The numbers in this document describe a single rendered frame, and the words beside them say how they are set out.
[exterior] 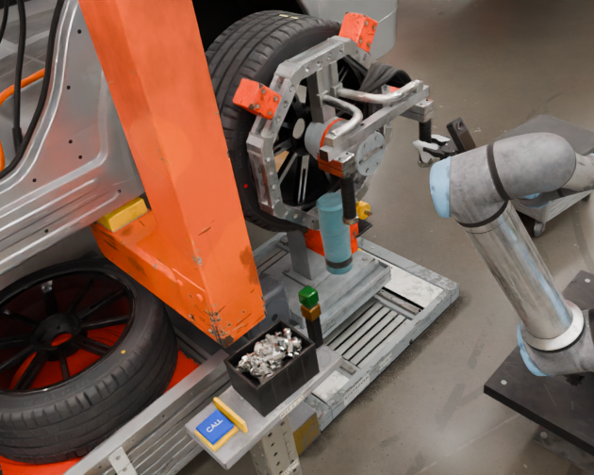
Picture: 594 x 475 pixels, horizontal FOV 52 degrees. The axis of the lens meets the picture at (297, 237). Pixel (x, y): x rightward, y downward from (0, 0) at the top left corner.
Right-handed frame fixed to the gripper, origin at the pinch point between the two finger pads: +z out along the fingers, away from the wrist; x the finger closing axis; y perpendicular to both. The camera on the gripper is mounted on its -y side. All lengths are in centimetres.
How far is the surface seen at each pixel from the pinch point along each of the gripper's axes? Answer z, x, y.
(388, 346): 1, -19, 75
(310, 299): -6, -56, 18
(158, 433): 17, -99, 51
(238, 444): -11, -90, 38
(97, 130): 64, -67, -16
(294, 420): 2, -64, 70
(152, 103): 9, -75, -42
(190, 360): 36, -75, 56
